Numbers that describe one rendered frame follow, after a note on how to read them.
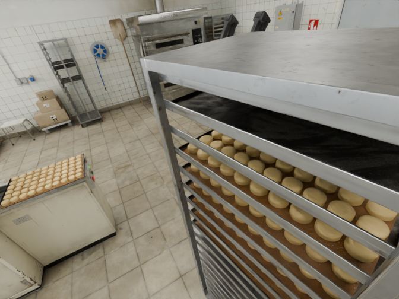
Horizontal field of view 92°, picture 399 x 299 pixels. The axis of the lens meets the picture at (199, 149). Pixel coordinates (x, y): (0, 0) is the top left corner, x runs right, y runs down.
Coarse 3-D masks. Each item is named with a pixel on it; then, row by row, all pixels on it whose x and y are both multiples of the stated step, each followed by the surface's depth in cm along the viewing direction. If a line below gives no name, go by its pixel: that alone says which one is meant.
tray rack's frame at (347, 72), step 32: (256, 32) 73; (288, 32) 63; (320, 32) 55; (352, 32) 48; (384, 32) 44; (160, 64) 47; (192, 64) 39; (224, 64) 36; (256, 64) 33; (288, 64) 31; (320, 64) 29; (352, 64) 27; (384, 64) 25; (288, 96) 26; (320, 96) 23; (352, 96) 20; (384, 96) 18; (384, 288) 27
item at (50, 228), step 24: (72, 192) 166; (96, 192) 190; (0, 216) 148; (24, 216) 156; (48, 216) 165; (72, 216) 176; (96, 216) 188; (24, 240) 165; (48, 240) 176; (72, 240) 188; (96, 240) 202; (48, 264) 191
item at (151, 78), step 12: (144, 60) 52; (144, 72) 55; (156, 72) 55; (156, 84) 57; (156, 96) 58; (156, 108) 60; (156, 120) 65; (168, 120) 64; (168, 132) 66; (168, 144) 68; (168, 156) 71; (180, 180) 80; (180, 192) 83; (180, 204) 87; (192, 228) 100; (192, 240) 104; (192, 252) 113; (204, 288) 141
